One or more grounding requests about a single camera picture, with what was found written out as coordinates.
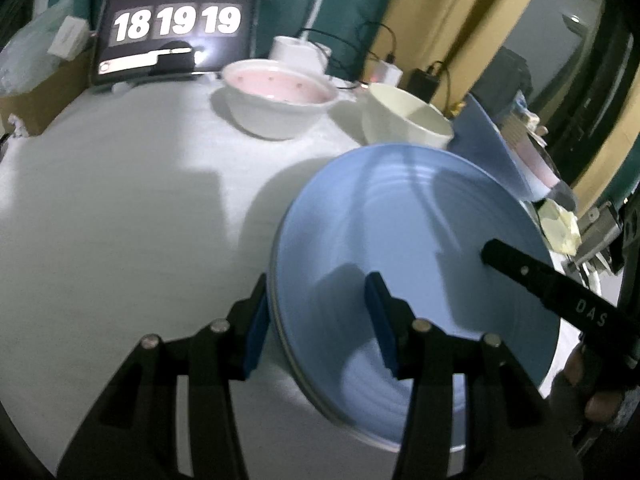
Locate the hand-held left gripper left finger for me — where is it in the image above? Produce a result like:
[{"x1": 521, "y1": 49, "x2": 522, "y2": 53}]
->
[{"x1": 57, "y1": 272, "x2": 273, "y2": 480}]

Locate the small pink bowl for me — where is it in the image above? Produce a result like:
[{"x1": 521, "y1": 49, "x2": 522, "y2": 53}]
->
[{"x1": 517, "y1": 130, "x2": 561, "y2": 191}]

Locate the cream bowl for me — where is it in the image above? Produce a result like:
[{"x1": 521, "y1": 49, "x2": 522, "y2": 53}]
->
[{"x1": 361, "y1": 83, "x2": 455, "y2": 150}]

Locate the black charger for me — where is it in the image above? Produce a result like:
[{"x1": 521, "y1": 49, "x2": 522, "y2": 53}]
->
[{"x1": 410, "y1": 67, "x2": 443, "y2": 103}]

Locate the black charger cable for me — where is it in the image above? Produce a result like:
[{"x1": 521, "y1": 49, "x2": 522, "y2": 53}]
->
[{"x1": 297, "y1": 21, "x2": 397, "y2": 62}]

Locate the tablet with clock display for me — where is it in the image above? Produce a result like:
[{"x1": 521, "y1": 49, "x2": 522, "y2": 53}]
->
[{"x1": 90, "y1": 0, "x2": 263, "y2": 87}]

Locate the clear plastic bag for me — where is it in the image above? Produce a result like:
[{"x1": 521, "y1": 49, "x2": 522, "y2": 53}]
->
[{"x1": 0, "y1": 0, "x2": 83, "y2": 98}]

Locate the large blue plate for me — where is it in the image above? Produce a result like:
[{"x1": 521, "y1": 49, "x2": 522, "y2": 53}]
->
[{"x1": 267, "y1": 144, "x2": 561, "y2": 453}]

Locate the yellow curtain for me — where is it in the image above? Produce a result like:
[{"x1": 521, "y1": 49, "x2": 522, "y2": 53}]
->
[
  {"x1": 370, "y1": 0, "x2": 553, "y2": 111},
  {"x1": 570, "y1": 10, "x2": 640, "y2": 203}
]

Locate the small white adapter box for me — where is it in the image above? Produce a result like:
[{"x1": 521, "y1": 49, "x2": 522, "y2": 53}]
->
[{"x1": 48, "y1": 16, "x2": 90, "y2": 61}]

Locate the white desk lamp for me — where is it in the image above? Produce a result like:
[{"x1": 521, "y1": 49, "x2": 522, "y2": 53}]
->
[{"x1": 270, "y1": 0, "x2": 337, "y2": 75}]

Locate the blue bowl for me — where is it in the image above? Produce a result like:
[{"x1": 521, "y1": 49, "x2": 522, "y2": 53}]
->
[{"x1": 446, "y1": 92, "x2": 551, "y2": 202}]

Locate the dark glass window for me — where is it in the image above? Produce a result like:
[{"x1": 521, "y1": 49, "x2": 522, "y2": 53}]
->
[{"x1": 500, "y1": 0, "x2": 616, "y2": 181}]

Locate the grey cloth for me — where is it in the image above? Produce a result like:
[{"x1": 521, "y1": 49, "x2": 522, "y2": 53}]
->
[{"x1": 547, "y1": 180, "x2": 579, "y2": 211}]

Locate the cardboard box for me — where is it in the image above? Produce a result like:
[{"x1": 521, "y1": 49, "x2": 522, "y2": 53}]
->
[{"x1": 0, "y1": 45, "x2": 96, "y2": 137}]

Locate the white snack container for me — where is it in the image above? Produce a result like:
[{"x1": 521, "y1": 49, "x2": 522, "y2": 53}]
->
[{"x1": 500, "y1": 92, "x2": 548, "y2": 148}]

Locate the person's right hand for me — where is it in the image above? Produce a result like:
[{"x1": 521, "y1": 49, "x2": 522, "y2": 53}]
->
[{"x1": 550, "y1": 345, "x2": 628, "y2": 436}]

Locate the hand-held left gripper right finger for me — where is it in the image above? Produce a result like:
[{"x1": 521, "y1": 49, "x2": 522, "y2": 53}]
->
[{"x1": 365, "y1": 271, "x2": 583, "y2": 480}]

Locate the white charger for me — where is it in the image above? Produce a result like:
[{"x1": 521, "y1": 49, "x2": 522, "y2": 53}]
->
[{"x1": 372, "y1": 60, "x2": 403, "y2": 86}]

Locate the pale yellow paper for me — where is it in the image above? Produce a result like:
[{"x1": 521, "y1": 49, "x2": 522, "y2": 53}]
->
[{"x1": 539, "y1": 199, "x2": 582, "y2": 256}]

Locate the white bowl with pink inside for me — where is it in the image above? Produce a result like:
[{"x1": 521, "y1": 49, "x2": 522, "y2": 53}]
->
[{"x1": 221, "y1": 59, "x2": 341, "y2": 141}]

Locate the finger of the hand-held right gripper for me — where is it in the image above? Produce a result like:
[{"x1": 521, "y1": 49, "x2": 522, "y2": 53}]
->
[{"x1": 481, "y1": 239, "x2": 556, "y2": 307}]

